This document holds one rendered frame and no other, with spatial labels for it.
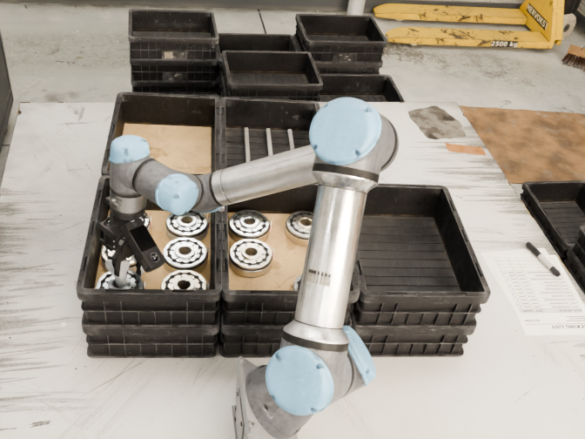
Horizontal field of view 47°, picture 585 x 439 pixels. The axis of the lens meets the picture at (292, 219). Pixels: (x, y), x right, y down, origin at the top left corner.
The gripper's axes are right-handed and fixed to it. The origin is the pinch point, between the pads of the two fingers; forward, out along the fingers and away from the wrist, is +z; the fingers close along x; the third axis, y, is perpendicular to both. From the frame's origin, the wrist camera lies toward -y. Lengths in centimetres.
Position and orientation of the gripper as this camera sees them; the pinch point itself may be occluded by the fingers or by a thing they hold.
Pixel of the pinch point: (131, 280)
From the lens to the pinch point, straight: 155.5
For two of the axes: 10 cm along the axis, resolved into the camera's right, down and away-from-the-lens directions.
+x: -6.2, 3.7, -6.9
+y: -7.6, -4.8, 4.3
